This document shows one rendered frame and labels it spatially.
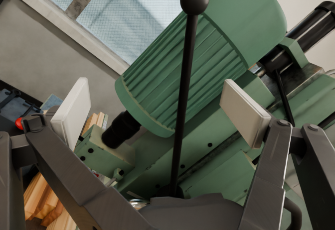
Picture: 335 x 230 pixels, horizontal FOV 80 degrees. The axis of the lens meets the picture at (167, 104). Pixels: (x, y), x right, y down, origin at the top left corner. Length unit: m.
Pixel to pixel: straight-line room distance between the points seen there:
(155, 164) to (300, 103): 0.33
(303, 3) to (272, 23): 2.01
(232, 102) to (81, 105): 0.13
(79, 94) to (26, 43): 1.80
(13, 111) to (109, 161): 0.23
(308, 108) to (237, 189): 0.21
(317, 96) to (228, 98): 0.30
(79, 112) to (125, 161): 0.37
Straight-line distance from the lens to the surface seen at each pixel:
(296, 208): 0.62
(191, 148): 0.46
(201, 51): 0.36
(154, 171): 0.50
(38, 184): 0.51
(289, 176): 0.51
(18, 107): 0.56
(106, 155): 0.51
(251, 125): 0.16
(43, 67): 1.99
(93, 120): 0.79
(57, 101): 0.82
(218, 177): 0.45
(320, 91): 0.48
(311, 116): 0.49
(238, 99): 0.18
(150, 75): 0.37
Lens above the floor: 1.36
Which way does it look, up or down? 15 degrees down
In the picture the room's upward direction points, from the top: 47 degrees clockwise
